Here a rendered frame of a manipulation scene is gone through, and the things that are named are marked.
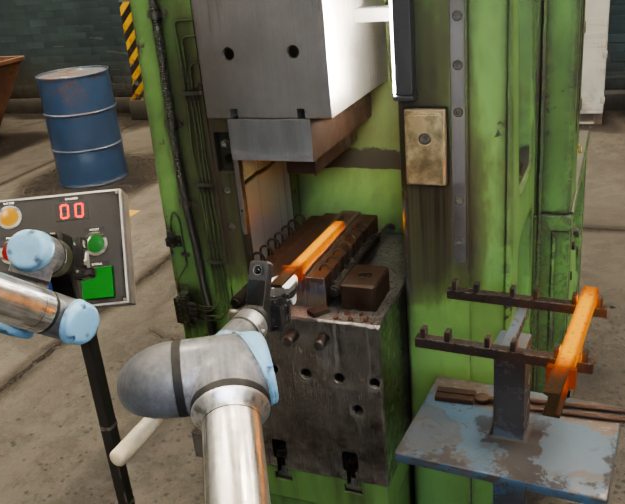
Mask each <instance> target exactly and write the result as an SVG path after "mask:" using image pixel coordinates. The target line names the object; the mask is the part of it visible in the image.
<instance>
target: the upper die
mask: <svg viewBox="0 0 625 504"><path fill-rule="evenodd" d="M371 116H372V114H371V97H370V92H369V93H367V94H366V95H365V96H363V97H362V98H360V99H359V100H357V101H356V102H355V103H353V104H352V105H350V106H349V107H347V108H346V109H345V110H343V111H342V112H340V113H339V114H337V115H336V116H335V117H333V118H331V119H306V118H305V115H303V116H302V117H300V118H298V119H268V118H238V115H237V116H235V117H234V118H228V119H227V123H228V131H229V138H230V146H231V153H232V160H252V161H292V162H314V161H316V160H317V159H318V158H319V157H321V156H322V155H323V154H324V153H326V152H327V151H328V150H330V149H331V148H332V147H333V146H335V145H336V144H337V143H338V142H340V141H341V140H342V139H343V138H345V137H346V136H347V135H348V134H350V133H351V132H352V131H353V130H355V129H356V128H357V127H358V126H360V125H361V124H362V123H363V122H365V121H366V120H367V119H368V118H370V117H371Z"/></svg>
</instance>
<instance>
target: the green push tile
mask: <svg viewBox="0 0 625 504"><path fill-rule="evenodd" d="M94 268H95V270H96V277H95V278H92V279H90V280H87V281H82V294H83V300H94V299H104V298H113V297H115V285H114V271H113V266H104V267H94Z"/></svg>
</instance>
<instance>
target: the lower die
mask: <svg viewBox="0 0 625 504"><path fill-rule="evenodd" d="M343 213H350V214H355V215H354V216H353V217H352V218H351V219H350V220H349V221H348V222H347V223H346V224H345V225H344V227H343V228H342V229H341V230H340V231H339V232H338V233H337V234H336V235H335V236H334V238H333V239H332V240H331V241H330V242H329V243H328V244H327V245H326V246H325V247H324V249H323V250H322V251H321V252H320V253H319V254H318V255H317V256H316V257H315V258H314V259H313V261H312V262H311V263H310V264H309V265H308V266H307V267H306V268H305V269H304V270H303V280H302V282H299V281H298V286H297V291H296V303H295V304H294V305H303V306H313V307H315V306H318V305H320V304H324V305H326V306H327V307H328V306H329V305H330V303H331V302H332V301H333V299H334V298H335V297H334V298H333V297H330V296H329V293H328V290H329V288H330V286H331V284H332V283H331V281H332V273H331V269H330V268H329V267H328V266H323V267H322V268H321V271H319V266H320V265H321V264H323V263H325V260H326V258H327V257H328V256H331V255H332V251H333V250H334V249H336V248H338V245H339V243H340V242H342V241H344V238H345V236H346V235H349V234H350V231H351V229H353V228H355V225H356V224H357V223H358V222H365V223H366V224H367V225H368V226H369V236H371V235H373V234H376V233H377V232H378V217H377V215H366V214H361V212H360V211H342V212H341V213H340V214H334V213H325V214H324V215H323V216H310V217H309V218H308V219H307V222H306V223H303V224H302V225H301V226H300V227H301V229H297V230H296V231H295V232H294V236H292V234H291V235H290V236H289V237H288V238H287V241H286V242H285V241H284V242H283V243H282V244H281V245H280V246H281V248H280V249H278V248H277V249H276V250H275V251H274V252H273V255H271V254H270V255H269V256H268V257H267V258H266V261H268V262H271V263H272V264H273V271H272V278H273V277H275V276H278V275H279V274H280V273H281V272H282V267H283V266H284V265H291V264H292V263H293V262H294V261H295V260H296V259H297V258H298V257H299V256H300V255H301V254H302V253H303V252H304V251H305V250H306V249H307V248H308V247H309V246H310V245H311V244H312V243H313V242H314V241H315V240H316V239H317V238H318V237H319V236H320V235H321V234H322V233H323V232H324V231H325V230H326V229H327V228H328V227H329V226H330V225H331V224H332V223H333V222H334V221H337V220H338V218H339V217H340V216H341V215H342V214H343ZM358 228H359V229H361V230H362V231H363V234H364V243H366V241H367V240H366V238H367V228H366V226H365V225H363V224H359V225H358ZM352 235H354V236H356V237H357V239H358V244H359V250H360V249H361V244H362V238H361V233H360V232H359V231H357V230H355V231H353V232H352ZM346 241H347V242H349V243H350V244H351V245H352V248H353V257H354V256H355V254H356V240H355V239H354V238H353V237H348V238H347V240H346ZM340 248H341V249H343V250H344V251H345V252H346V255H347V264H349V263H350V257H351V255H350V247H349V245H347V244H342V245H341V247H340ZM334 256H336V257H338V258H339V260H340V263H341V272H342V271H343V269H344V265H345V261H344V254H343V253H342V252H341V251H336V252H335V253H334ZM328 264H330V265H331V266H332V267H333V269H334V276H335V280H336V279H337V277H338V272H339V271H338V262H337V260H336V259H334V258H330V259H329V260H328Z"/></svg>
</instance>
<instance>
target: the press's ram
mask: <svg viewBox="0 0 625 504"><path fill-rule="evenodd" d="M191 7H192V14H193V21H194V28H195V35H196V42H197V49H198V56H199V63H200V70H201V77H202V84H203V91H204V98H205V105H206V112H207V117H208V118H234V117H235V116H237V115H238V118H268V119H298V118H300V117H302V116H303V115H305V118H306V119H331V118H333V117H335V116H336V115H337V114H339V113H340V112H342V111H343V110H345V109H346V108H347V107H349V106H350V105H352V104H353V103H355V102H356V101H357V100H359V99H360V98H362V97H363V96H365V95H366V94H367V93H369V92H370V91H372V90H373V89H375V88H376V87H377V86H379V85H380V84H382V83H383V82H385V81H386V80H387V79H388V70H387V50H386V29H385V21H391V20H390V5H384V0H191Z"/></svg>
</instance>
